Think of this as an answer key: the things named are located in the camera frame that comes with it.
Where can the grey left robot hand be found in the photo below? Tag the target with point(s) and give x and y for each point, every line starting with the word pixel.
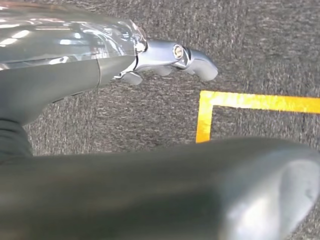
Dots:
pixel 149 192

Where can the yellow floor tape outline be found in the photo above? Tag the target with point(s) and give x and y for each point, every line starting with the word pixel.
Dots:
pixel 250 101

